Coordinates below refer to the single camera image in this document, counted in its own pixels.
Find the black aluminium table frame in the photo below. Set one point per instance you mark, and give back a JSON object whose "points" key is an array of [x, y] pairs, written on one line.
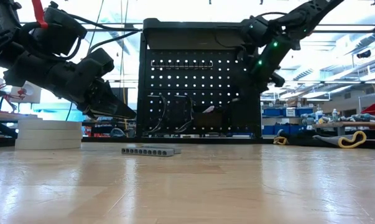
{"points": [[106, 140]]}

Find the blue storage bin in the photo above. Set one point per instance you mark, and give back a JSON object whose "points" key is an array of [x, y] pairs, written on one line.
{"points": [[305, 111], [272, 112]]}

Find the red and white figure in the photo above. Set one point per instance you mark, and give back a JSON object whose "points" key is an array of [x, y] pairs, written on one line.
{"points": [[0, 95]]}

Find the clear bottle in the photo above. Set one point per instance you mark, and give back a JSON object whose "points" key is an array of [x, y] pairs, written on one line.
{"points": [[335, 115]]}

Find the wooden workbench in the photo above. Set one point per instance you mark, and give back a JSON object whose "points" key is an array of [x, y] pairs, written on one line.
{"points": [[349, 124]]}

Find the white tape roll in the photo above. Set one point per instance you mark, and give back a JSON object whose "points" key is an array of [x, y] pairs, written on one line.
{"points": [[48, 135]]}

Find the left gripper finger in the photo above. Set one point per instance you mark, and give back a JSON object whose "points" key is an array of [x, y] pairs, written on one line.
{"points": [[112, 107]]}

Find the grey perforated plastic beam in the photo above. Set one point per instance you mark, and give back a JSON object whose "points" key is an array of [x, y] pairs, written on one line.
{"points": [[177, 150], [148, 152]]}

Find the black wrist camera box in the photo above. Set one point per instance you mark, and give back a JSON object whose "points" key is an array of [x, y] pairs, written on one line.
{"points": [[59, 31]]}

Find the black ceiling camera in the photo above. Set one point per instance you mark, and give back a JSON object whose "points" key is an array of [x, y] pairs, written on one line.
{"points": [[363, 53]]}

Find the black glove grey cuff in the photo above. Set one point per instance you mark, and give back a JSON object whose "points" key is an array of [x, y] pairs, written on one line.
{"points": [[330, 140]]}

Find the black pegboard bin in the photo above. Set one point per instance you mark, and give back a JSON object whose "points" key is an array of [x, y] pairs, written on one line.
{"points": [[244, 118], [207, 121]]}

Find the white box with hole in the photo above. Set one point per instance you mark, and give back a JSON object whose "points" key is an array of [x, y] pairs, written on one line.
{"points": [[31, 96]]}

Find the black pegboard cart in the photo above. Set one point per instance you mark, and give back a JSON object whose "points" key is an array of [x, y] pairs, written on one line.
{"points": [[181, 34]]}

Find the wooden side table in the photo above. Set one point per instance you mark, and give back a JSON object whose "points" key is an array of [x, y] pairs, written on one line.
{"points": [[13, 116]]}

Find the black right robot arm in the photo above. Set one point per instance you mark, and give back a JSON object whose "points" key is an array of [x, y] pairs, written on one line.
{"points": [[311, 12]]}

